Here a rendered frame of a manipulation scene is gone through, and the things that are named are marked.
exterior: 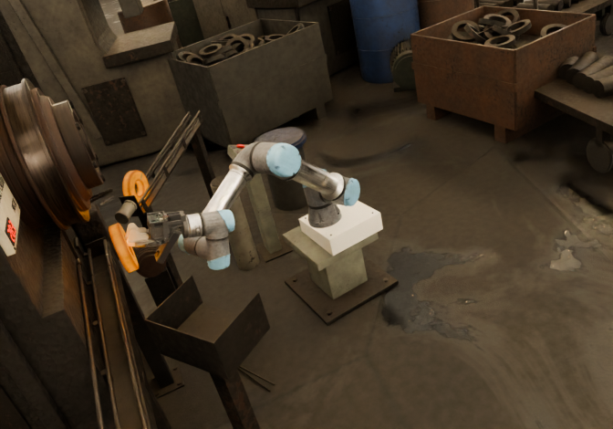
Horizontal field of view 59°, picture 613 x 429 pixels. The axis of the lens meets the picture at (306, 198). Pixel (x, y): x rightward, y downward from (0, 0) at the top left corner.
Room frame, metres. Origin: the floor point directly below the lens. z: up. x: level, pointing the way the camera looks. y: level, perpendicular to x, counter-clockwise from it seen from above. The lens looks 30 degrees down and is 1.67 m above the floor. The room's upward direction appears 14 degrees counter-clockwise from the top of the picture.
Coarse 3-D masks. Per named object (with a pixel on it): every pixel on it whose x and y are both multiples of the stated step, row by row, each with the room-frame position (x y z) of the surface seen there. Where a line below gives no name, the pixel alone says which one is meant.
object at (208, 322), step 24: (192, 288) 1.36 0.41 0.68; (168, 312) 1.27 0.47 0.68; (192, 312) 1.34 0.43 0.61; (216, 312) 1.32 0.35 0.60; (240, 312) 1.15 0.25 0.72; (264, 312) 1.21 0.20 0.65; (168, 336) 1.17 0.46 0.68; (192, 336) 1.10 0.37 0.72; (216, 336) 1.22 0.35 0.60; (240, 336) 1.12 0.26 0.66; (192, 360) 1.13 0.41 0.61; (216, 360) 1.06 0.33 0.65; (240, 360) 1.10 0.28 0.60; (216, 384) 1.22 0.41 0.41; (240, 384) 1.23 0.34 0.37; (240, 408) 1.20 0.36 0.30
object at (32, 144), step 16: (16, 96) 1.55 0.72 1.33; (16, 112) 1.49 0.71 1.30; (32, 112) 1.48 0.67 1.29; (16, 128) 1.46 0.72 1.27; (32, 128) 1.46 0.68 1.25; (32, 144) 1.43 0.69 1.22; (32, 160) 1.41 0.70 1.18; (48, 160) 1.41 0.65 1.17; (32, 176) 1.40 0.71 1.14; (48, 176) 1.41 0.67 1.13; (48, 192) 1.40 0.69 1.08; (64, 192) 1.41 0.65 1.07; (64, 208) 1.43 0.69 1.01; (64, 224) 1.47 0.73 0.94
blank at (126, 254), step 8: (112, 232) 1.43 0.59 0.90; (120, 232) 1.43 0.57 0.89; (112, 240) 1.41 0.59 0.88; (120, 240) 1.41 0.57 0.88; (120, 248) 1.39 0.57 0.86; (128, 248) 1.40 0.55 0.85; (120, 256) 1.38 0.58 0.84; (128, 256) 1.39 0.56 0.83; (128, 264) 1.38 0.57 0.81; (136, 264) 1.41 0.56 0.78
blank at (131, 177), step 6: (126, 174) 2.12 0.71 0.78; (132, 174) 2.12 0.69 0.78; (138, 174) 2.15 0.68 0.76; (144, 174) 2.19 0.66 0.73; (126, 180) 2.09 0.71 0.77; (132, 180) 2.10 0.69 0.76; (138, 180) 2.14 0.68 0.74; (144, 180) 2.18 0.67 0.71; (126, 186) 2.07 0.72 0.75; (132, 186) 2.09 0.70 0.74; (138, 186) 2.16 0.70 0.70; (144, 186) 2.16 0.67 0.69; (126, 192) 2.06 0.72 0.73; (132, 192) 2.07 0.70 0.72; (138, 192) 2.15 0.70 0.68; (144, 192) 2.15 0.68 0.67; (138, 198) 2.09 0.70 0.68; (144, 198) 2.13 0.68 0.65
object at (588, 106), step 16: (576, 64) 3.01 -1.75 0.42; (592, 64) 2.95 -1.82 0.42; (608, 64) 2.94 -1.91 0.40; (560, 80) 3.05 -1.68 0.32; (576, 80) 2.89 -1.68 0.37; (592, 80) 2.76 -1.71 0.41; (608, 80) 2.68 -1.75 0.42; (544, 96) 2.91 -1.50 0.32; (560, 96) 2.83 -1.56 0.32; (576, 96) 2.79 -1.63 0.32; (592, 96) 2.74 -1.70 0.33; (608, 96) 2.69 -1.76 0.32; (576, 112) 2.62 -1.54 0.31; (592, 112) 2.54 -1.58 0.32; (608, 112) 2.50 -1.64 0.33; (608, 128) 2.38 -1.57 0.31; (592, 144) 2.51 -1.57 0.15; (608, 144) 2.42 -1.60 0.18; (592, 160) 2.50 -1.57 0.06; (608, 160) 2.38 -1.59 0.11
